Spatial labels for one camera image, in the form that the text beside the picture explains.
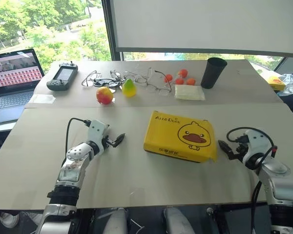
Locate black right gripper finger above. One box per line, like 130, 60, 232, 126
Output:
217, 139, 231, 151
223, 147, 235, 159

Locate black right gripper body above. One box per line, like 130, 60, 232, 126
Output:
229, 143, 247, 161

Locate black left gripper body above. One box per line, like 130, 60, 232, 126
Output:
103, 136, 116, 149

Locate yellow duck package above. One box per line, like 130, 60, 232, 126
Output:
143, 110, 219, 164

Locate red yellow toy apple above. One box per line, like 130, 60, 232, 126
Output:
95, 86, 114, 105

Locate green yellow toy pear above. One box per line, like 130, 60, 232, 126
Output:
122, 78, 138, 98

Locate white folded cloth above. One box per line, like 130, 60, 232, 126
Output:
174, 84, 206, 101

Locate black plastic cup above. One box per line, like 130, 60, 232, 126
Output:
200, 57, 228, 90

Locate grey rounded robot leg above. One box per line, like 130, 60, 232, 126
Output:
106, 207, 129, 234
164, 206, 195, 234

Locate small yellow box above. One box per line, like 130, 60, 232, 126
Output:
268, 76, 287, 92

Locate dark grey handheld controller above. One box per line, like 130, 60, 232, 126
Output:
46, 61, 79, 92

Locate grey open laptop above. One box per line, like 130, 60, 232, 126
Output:
0, 48, 45, 126

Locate white roller blind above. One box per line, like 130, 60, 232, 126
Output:
110, 0, 293, 56

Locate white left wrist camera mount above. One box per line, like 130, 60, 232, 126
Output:
87, 119, 111, 156

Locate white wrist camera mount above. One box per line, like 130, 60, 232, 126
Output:
87, 119, 111, 156
242, 129, 270, 164

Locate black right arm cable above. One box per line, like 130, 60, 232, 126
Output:
226, 126, 278, 157

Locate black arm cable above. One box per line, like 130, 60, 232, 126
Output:
64, 117, 92, 154
226, 126, 278, 157

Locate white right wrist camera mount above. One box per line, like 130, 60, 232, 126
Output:
242, 129, 270, 164

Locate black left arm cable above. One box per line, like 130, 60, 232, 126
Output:
64, 117, 92, 154

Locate black frame glasses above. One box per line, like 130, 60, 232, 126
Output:
92, 77, 121, 89

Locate thin dark frame glasses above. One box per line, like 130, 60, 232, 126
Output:
109, 69, 128, 81

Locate thin wire frame glasses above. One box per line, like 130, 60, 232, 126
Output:
81, 70, 99, 87

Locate dark window frame post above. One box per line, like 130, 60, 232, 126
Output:
101, 0, 125, 62

